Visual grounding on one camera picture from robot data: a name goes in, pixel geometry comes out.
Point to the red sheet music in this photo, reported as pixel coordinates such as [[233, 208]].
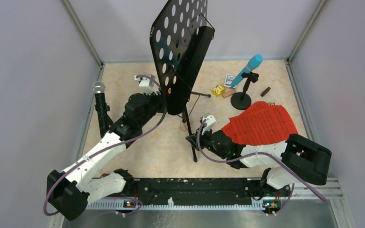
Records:
[[260, 124]]

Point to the blue toy microphone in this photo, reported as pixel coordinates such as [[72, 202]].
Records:
[[252, 64]]

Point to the black round-base microphone stand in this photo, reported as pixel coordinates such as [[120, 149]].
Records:
[[241, 100]]

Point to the wooden block near card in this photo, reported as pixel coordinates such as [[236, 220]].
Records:
[[228, 93]]

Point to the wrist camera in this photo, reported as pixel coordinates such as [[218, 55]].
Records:
[[146, 83], [207, 123]]

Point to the yellow toy block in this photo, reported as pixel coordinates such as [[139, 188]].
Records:
[[218, 90]]

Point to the black music stand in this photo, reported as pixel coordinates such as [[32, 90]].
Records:
[[179, 38]]

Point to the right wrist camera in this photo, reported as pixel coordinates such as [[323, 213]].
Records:
[[207, 123]]

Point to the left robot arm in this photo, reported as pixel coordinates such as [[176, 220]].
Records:
[[73, 189]]

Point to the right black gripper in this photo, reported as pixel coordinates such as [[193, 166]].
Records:
[[193, 138]]

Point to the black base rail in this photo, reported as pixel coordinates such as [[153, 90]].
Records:
[[200, 191]]

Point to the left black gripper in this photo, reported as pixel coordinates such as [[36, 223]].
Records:
[[158, 98]]

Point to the light wooden block front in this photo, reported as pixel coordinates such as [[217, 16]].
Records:
[[183, 127]]

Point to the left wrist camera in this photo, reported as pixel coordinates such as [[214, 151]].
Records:
[[146, 83]]

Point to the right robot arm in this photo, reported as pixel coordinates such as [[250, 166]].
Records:
[[296, 159]]

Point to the dark brown wooden block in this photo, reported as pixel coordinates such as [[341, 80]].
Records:
[[265, 91]]

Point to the blue playing card box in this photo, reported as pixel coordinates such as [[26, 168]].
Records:
[[229, 78]]

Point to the black silver-head microphone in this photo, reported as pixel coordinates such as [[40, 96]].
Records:
[[99, 92]]

